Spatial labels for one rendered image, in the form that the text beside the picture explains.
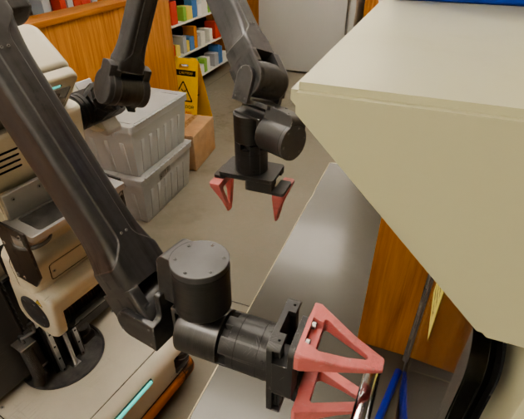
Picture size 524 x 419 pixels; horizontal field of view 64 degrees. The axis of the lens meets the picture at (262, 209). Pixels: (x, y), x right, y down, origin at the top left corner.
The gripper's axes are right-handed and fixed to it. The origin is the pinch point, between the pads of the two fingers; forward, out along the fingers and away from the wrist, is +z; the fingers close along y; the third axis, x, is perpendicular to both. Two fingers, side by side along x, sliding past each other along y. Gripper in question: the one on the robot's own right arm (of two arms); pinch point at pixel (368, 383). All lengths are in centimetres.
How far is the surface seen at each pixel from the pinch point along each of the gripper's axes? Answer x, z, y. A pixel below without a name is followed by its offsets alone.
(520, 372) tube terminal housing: -9.6, 6.1, 18.3
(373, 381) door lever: -0.2, 0.3, 0.8
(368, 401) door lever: -2.3, 0.2, 0.8
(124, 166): 144, -154, -81
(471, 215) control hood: -11.0, 1.7, 27.1
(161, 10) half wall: 255, -189, -17
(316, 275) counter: 39.5, -14.1, -26.0
